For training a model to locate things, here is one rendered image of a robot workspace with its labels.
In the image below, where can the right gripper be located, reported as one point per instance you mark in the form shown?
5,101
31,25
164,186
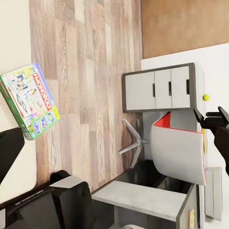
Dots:
213,123

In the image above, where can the toy box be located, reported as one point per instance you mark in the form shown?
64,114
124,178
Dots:
213,193

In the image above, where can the bed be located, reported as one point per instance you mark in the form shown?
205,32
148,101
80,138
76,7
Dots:
15,52

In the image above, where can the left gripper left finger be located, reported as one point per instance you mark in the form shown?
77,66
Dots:
11,143

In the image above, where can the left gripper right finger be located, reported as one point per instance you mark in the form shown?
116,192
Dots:
221,141

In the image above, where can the desk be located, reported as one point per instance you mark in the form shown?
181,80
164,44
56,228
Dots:
142,196

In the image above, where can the swivel chair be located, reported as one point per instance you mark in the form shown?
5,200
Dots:
176,153

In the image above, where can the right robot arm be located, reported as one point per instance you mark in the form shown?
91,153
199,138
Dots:
213,121

